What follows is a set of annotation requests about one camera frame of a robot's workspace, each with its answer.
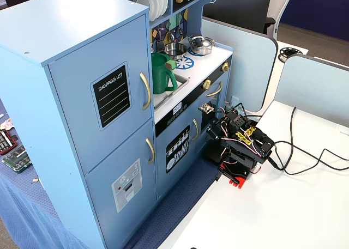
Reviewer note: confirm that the white socket box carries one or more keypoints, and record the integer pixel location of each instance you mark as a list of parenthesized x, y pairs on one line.
[(235, 100)]

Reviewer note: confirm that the gold stove knob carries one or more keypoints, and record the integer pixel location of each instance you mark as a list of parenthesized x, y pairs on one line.
[(225, 67), (207, 84)]

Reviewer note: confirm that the open steel toy pot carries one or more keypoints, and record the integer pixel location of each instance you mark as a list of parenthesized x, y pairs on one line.
[(174, 50)]

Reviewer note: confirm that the colourful sticker sheet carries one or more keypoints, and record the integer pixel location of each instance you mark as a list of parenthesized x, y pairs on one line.
[(5, 124)]

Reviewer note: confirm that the green plastic pitcher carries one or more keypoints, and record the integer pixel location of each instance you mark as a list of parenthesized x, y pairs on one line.
[(161, 77)]

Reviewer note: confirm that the small camera circuit board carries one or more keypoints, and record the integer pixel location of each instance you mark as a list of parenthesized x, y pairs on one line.
[(205, 108)]

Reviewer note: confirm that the blue shopping list cabinet door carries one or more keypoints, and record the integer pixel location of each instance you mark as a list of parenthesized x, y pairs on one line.
[(73, 96)]

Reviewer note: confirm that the blue textured cloth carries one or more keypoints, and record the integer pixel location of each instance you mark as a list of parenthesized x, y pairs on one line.
[(16, 205)]

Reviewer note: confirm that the blue ice dispenser cabinet door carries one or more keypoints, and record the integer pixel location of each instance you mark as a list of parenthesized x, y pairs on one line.
[(103, 183)]

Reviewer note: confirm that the circuit board in clear case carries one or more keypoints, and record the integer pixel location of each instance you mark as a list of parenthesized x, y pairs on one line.
[(16, 157)]

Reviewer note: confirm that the blue wooden toy kitchen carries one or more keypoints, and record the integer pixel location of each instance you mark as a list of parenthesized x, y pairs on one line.
[(68, 28)]

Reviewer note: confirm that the blue oven door with window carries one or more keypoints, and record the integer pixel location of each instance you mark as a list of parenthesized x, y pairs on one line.
[(223, 96)]

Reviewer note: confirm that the black computer monitor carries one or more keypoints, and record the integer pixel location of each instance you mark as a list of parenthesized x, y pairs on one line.
[(237, 3)]

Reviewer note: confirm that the steel pot lid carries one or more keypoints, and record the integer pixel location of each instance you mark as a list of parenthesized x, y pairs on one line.
[(201, 41)]

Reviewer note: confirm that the red table clamp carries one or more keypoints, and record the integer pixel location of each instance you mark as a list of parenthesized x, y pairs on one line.
[(240, 182)]

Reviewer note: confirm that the navy office partition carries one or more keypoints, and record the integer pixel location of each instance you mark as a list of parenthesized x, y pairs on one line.
[(313, 3)]

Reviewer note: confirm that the light blue desk divider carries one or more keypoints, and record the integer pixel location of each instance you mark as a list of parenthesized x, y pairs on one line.
[(313, 96), (245, 69)]

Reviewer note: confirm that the steel ladle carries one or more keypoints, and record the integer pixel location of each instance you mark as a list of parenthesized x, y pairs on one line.
[(180, 30)]

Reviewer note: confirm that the blue dishwasher print door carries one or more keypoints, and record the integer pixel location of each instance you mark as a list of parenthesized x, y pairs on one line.
[(161, 183)]

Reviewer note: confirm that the steel toy sink basin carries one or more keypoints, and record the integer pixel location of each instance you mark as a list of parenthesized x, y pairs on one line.
[(167, 98)]

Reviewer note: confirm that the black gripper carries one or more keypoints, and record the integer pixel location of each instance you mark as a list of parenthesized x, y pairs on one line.
[(236, 176)]

